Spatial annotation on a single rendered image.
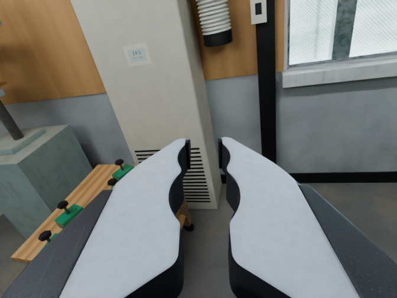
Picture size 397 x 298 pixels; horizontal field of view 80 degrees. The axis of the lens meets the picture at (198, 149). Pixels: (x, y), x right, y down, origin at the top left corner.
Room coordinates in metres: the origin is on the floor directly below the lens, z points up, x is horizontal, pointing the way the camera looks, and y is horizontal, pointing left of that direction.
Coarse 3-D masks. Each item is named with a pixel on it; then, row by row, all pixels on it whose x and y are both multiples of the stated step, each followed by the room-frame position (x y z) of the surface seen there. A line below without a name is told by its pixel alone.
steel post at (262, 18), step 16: (256, 0) 1.31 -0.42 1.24; (272, 0) 1.31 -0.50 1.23; (256, 16) 1.31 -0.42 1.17; (272, 16) 1.31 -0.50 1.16; (256, 32) 1.34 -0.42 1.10; (272, 32) 1.31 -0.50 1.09; (272, 48) 1.31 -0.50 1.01; (272, 64) 1.31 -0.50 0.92; (272, 80) 1.31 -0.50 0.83; (272, 96) 1.31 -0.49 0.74; (272, 112) 1.31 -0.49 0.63; (272, 128) 1.32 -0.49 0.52; (272, 144) 1.32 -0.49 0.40; (272, 160) 1.32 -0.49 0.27
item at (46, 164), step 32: (0, 96) 1.52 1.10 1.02; (32, 128) 1.64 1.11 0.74; (64, 128) 1.62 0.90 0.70; (0, 160) 1.31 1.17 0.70; (32, 160) 1.31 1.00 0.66; (64, 160) 1.49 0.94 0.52; (0, 192) 1.31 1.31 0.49; (32, 192) 1.23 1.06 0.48; (64, 192) 1.37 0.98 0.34; (32, 224) 1.29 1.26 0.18
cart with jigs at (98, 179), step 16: (96, 176) 1.19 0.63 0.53; (112, 176) 1.10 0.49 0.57; (80, 192) 1.07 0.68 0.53; (96, 192) 1.03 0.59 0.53; (64, 208) 0.85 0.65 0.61; (80, 208) 0.87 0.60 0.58; (48, 224) 0.87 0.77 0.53; (64, 224) 0.80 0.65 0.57; (192, 224) 1.10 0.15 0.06; (32, 240) 0.78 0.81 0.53; (48, 240) 0.68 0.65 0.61; (16, 256) 0.71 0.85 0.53; (32, 256) 0.69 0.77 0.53
